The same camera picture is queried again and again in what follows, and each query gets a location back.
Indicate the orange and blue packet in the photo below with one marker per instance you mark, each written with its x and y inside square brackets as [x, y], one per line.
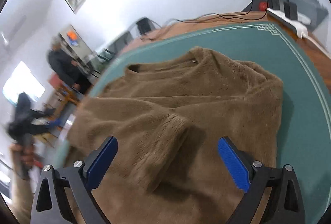
[72, 37]

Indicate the black power adapter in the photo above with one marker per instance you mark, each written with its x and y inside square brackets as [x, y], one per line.
[290, 10]
[275, 1]

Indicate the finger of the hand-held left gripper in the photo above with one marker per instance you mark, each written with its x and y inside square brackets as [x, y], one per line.
[42, 112]
[51, 124]

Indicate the wooden bench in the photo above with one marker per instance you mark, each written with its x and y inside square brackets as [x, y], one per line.
[62, 110]

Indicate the person's left forearm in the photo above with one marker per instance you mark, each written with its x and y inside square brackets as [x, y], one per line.
[22, 200]

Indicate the red basketball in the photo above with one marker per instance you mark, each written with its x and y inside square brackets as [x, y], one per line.
[263, 5]

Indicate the black metal chair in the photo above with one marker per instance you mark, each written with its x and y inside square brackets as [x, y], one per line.
[144, 25]

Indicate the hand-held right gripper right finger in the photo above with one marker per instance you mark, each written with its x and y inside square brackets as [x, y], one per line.
[232, 162]

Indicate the person's left hand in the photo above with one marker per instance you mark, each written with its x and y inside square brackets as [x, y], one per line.
[25, 155]

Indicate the red board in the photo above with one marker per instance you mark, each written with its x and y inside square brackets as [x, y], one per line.
[54, 80]

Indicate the brown fleece sweater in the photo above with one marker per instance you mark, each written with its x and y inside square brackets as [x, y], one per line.
[168, 99]

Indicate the window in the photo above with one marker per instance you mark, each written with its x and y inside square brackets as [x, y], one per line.
[23, 81]

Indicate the white power strip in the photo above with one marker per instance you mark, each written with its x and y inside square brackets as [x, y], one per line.
[294, 26]

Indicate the grey glass-door cabinet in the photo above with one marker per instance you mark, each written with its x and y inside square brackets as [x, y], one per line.
[80, 45]

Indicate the green table mat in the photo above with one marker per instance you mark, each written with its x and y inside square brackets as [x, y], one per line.
[297, 79]

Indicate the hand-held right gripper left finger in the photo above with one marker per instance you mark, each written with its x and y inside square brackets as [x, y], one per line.
[102, 162]

